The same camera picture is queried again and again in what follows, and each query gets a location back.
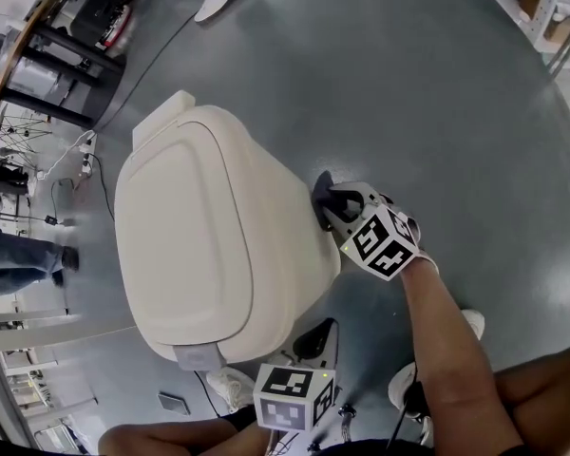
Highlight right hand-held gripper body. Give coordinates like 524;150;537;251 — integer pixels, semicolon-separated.
322;181;423;282

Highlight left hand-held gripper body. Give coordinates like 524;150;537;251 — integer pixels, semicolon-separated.
252;317;340;433

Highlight dark blue cloth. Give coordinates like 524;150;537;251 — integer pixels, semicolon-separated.
312;169;348;232

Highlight beige plastic trash bin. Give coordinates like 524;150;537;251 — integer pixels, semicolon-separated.
113;89;343;372

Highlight person's right forearm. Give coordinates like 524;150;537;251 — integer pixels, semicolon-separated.
398;258;526;456

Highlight person's left white shoe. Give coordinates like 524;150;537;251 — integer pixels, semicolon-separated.
206;366;257;413

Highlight person's white shoe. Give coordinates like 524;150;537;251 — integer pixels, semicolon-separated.
206;366;257;413
388;309;485;420

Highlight black office chair base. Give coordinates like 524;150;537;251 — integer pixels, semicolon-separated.
336;404;360;444

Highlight person's black shorts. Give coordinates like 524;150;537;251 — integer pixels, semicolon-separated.
308;437;438;456

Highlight person's right white shoe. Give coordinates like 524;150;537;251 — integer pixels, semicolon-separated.
388;309;485;420

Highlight person's left leg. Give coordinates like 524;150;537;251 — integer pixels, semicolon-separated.
97;415;267;456

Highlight person's leg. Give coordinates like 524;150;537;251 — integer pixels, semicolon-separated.
97;415;267;456
493;344;570;456

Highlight dark smartphone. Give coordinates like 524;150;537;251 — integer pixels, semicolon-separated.
157;390;191;416

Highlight person's right leg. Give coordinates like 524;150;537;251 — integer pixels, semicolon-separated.
493;344;570;456

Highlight white slanted board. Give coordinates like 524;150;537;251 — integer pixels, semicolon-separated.
0;311;139;355

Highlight white power strip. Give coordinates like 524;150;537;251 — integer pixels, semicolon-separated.
78;130;99;178

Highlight wooden table with black legs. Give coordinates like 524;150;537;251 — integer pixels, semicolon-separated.
0;0;127;142

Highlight long black floor cable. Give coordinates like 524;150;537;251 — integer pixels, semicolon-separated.
83;152;219;420

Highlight white floor cable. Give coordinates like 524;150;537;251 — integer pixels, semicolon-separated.
36;130;96;180

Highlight black machine with red ring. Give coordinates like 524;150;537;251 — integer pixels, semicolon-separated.
70;0;139;59

